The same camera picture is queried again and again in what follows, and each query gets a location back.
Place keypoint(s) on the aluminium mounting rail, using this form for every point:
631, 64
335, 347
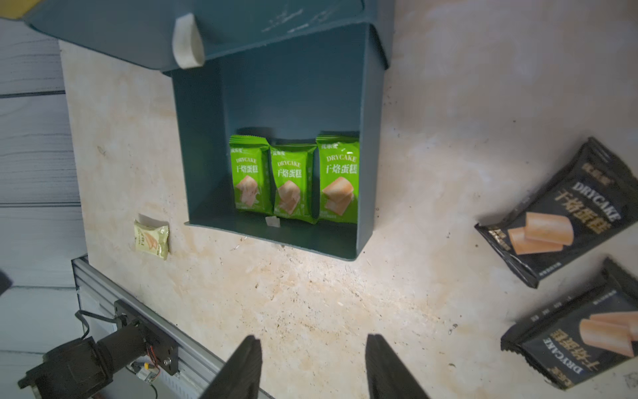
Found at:
187, 368

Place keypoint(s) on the green cookie packet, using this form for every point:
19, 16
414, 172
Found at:
292, 172
251, 174
339, 160

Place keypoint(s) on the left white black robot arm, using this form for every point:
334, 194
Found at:
83, 367

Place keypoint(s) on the black cookie packet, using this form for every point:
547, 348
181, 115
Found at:
583, 334
587, 202

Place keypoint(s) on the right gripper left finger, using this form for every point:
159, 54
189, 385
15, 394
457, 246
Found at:
240, 376

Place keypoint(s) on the teal drawer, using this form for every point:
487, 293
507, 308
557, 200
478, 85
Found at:
142, 32
282, 142

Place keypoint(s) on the teal bottom drawer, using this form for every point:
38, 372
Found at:
142, 32

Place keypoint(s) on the pale yellow cookie packet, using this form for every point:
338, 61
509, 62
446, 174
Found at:
152, 240

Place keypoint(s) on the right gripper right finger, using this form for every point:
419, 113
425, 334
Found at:
387, 376

